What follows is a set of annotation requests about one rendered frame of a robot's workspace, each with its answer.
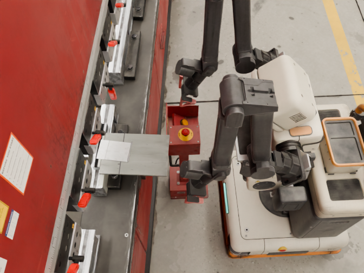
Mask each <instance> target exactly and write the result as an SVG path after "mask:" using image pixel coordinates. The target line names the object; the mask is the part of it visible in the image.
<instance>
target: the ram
mask: <svg viewBox="0 0 364 273"><path fill-rule="evenodd" d="M102 1H103V0H0V167H1V163H2V160H3V157H4V153H5V150H6V147H7V144H8V141H9V138H10V134H11V132H12V133H13V134H14V136H15V137H16V138H17V139H18V140H19V141H20V142H21V144H22V145H23V146H24V147H25V148H26V149H27V150H28V152H29V153H30V154H31V155H32V156H33V157H34V159H33V162H32V166H31V170H30V174H29V178H28V182H27V185H26V188H25V193H24V195H22V194H21V193H20V192H19V191H17V190H16V189H15V188H14V187H13V186H12V185H10V184H9V183H8V182H7V181H6V180H5V179H3V178H2V177H1V176H0V201H2V202H3V203H4V204H6V205H7V206H8V207H9V209H8V213H7V215H6V219H5V223H4V226H3V230H2V233H0V257H1V258H3V259H6V260H7V263H6V266H5V270H4V273H45V271H46V266H47V261H48V256H49V251H50V246H51V241H52V238H53V233H54V228H55V223H56V218H57V213H58V210H59V205H60V200H61V195H62V190H63V185H64V180H65V177H66V171H67V167H68V161H69V157H70V152H71V148H72V143H73V138H74V134H75V128H76V124H77V119H78V115H79V110H80V106H81V100H82V96H83V90H84V87H85V82H86V77H87V72H88V67H89V63H90V57H91V54H92V49H93V44H94V39H95V34H96V29H97V26H98V21H99V16H100V11H101V6H102ZM107 5H108V0H106V3H105V8H104V12H103V17H102V22H101V27H100V32H99V37H98V41H97V46H96V51H95V56H94V61H93V66H92V72H91V75H90V80H89V85H88V90H87V95H86V100H85V104H84V109H83V114H82V119H81V124H80V129H79V134H78V138H77V143H76V148H75V153H74V159H73V164H72V167H71V172H70V177H69V183H68V187H67V193H66V198H65V201H64V206H63V211H62V217H61V221H60V227H59V230H58V235H57V240H56V245H55V251H54V255H53V261H52V264H51V269H50V273H54V269H55V264H56V259H57V253H58V250H59V244H60V239H61V235H62V229H63V224H64V219H65V215H66V210H67V205H68V199H69V194H70V189H71V185H72V180H73V175H74V170H75V164H76V159H77V154H78V150H79V145H80V140H81V135H82V130H83V124H84V121H85V116H86V110H87V105H88V100H89V95H90V89H91V86H92V80H93V75H94V70H95V65H96V59H97V56H98V51H99V46H100V41H101V35H102V30H103V25H104V21H105V16H106V11H107ZM12 209H13V210H14V211H16V212H17V213H18V214H19V216H18V221H17V224H16V228H15V232H14V236H13V239H10V238H8V237H7V236H5V232H6V229H7V226H8V221H9V218H10V214H11V210H12Z"/></svg>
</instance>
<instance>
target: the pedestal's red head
mask: <svg viewBox="0 0 364 273"><path fill-rule="evenodd" d="M167 107H168V134H169V135H170V141H169V149H168V155H199V154H200V144H201V143H200V125H199V120H198V111H199V105H187V106H184V107H180V106H168V105H167V102H166V135H167ZM182 119H185V120H187V122H188V125H181V124H180V121H181V120H182ZM182 128H189V129H191V130H192V132H193V137H192V139H191V140H189V141H182V140H180V139H179V137H178V132H179V131H180V130H181V129H182Z"/></svg>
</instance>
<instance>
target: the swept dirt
mask: <svg viewBox="0 0 364 273"><path fill-rule="evenodd" d="M170 36H171V35H170V32H169V39H168V52H167V65H166V73H167V67H168V62H169V55H170V49H171V47H170ZM165 81H166V79H165ZM166 95H167V89H166V86H165V91H164V100H165V99H166ZM165 114H166V103H165V101H164V104H163V112H162V124H161V129H162V128H163V127H164V125H165V120H166V119H165ZM158 179H159V177H157V188H158ZM157 196H158V191H157V189H156V197H155V210H154V223H153V235H152V248H153V245H154V236H155V227H156V225H157V222H158V221H157V211H156V205H157ZM152 248H151V255H152Z"/></svg>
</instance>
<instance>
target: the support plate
mask: <svg viewBox="0 0 364 273"><path fill-rule="evenodd" d="M123 139H124V142H128V143H131V141H132V143H133V144H132V149H131V153H130V157H129V162H123V161H122V162H121V167H120V165H118V164H119V163H120V161H113V160H105V159H101V165H100V171H99V174H112V175H128V176H157V177H166V176H167V165H168V149H169V141H170V135H159V134H125V138H124V133H106V135H105V140H109V141H119V142H123ZM119 167H120V174H119Z"/></svg>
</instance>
